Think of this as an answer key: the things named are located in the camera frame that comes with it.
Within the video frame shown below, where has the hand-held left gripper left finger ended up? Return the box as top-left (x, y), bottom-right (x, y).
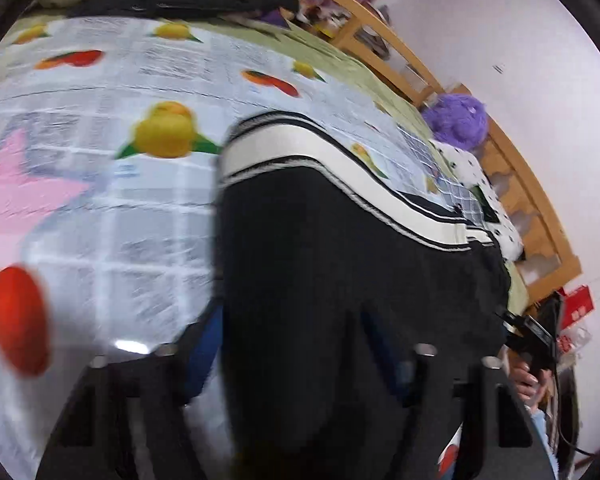
top-left (35, 304), bottom-right (226, 480)

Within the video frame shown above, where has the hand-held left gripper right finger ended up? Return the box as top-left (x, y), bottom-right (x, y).
top-left (360, 310), bottom-right (557, 480)

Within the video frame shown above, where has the black pants striped white waistband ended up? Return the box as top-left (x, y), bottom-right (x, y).
top-left (212, 111), bottom-right (512, 480)

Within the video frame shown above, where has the person's right hand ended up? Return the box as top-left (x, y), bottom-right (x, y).
top-left (509, 357), bottom-right (549, 407)

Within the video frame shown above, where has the red box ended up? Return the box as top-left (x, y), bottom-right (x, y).
top-left (555, 285), bottom-right (597, 357)

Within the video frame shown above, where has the person's leg in jeans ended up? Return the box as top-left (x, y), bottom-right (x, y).
top-left (529, 405), bottom-right (558, 466)

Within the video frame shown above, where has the fruit print plastic tablecloth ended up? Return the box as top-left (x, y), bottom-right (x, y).
top-left (0, 15), bottom-right (486, 480)

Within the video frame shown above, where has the grey checked cloth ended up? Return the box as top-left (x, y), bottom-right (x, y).
top-left (390, 122), bottom-right (486, 212)

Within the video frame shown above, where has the white floral pillow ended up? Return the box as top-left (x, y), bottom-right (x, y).
top-left (432, 140), bottom-right (526, 261)

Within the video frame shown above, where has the purple plush toy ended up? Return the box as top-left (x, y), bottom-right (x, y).
top-left (422, 91), bottom-right (490, 152)

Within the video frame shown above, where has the purple cloth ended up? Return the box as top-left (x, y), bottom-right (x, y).
top-left (259, 7), bottom-right (294, 29)

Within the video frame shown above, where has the black cable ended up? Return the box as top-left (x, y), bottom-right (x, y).
top-left (550, 369), bottom-right (597, 457)

